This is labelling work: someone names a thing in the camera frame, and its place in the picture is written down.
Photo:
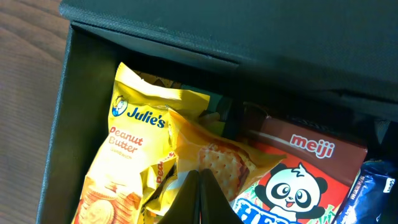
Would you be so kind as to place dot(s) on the yellow green Pretz box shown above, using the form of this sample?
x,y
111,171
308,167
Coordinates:
x,y
214,118

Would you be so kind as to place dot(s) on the small orange candy packet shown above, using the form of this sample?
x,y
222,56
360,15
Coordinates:
x,y
235,166

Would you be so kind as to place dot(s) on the dark blue chocolate bar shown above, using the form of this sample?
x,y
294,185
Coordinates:
x,y
369,194

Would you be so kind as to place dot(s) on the red Hello Panda box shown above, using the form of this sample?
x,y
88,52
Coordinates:
x,y
309,185

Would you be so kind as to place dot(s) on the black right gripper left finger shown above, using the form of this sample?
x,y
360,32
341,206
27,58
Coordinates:
x,y
186,207

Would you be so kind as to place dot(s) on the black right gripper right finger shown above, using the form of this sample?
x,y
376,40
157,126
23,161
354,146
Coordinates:
x,y
215,208

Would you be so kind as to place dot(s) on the yellow orange snack packet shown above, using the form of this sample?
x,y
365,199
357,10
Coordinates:
x,y
136,156

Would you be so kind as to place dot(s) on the black gift box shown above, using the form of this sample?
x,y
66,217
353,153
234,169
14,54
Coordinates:
x,y
328,64

